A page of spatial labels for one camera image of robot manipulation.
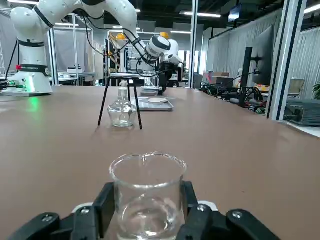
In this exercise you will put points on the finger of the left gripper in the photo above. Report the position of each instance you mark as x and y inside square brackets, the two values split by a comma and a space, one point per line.
[162, 83]

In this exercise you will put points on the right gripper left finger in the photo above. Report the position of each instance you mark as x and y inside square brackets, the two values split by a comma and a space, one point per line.
[85, 225]

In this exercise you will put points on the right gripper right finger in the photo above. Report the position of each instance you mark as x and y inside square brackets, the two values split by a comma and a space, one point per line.
[205, 225]

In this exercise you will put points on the glass alcohol lamp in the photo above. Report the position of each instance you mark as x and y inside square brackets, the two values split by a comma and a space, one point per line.
[121, 115]

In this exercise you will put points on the small glass beaker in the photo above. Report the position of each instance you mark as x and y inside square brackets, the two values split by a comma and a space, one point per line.
[147, 200]

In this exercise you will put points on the silver digital scale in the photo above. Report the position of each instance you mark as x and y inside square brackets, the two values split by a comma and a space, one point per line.
[150, 91]

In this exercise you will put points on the ribbed metal tray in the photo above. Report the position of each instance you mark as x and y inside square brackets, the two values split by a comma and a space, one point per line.
[155, 107]

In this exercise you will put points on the yellow hard hat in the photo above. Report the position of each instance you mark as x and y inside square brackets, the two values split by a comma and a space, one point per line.
[164, 34]
[120, 36]

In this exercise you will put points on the cardboard box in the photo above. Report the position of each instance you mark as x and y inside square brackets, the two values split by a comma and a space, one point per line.
[217, 76]

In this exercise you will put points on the black monitor on stand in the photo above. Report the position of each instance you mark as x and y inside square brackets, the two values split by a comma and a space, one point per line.
[262, 57]

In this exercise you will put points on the grey office chair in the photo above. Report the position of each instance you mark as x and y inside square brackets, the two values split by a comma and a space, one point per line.
[296, 87]

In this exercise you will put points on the aluminium corner post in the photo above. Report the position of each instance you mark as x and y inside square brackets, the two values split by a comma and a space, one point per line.
[193, 50]

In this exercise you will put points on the aluminium frame post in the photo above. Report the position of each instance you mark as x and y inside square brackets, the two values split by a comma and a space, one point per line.
[287, 50]

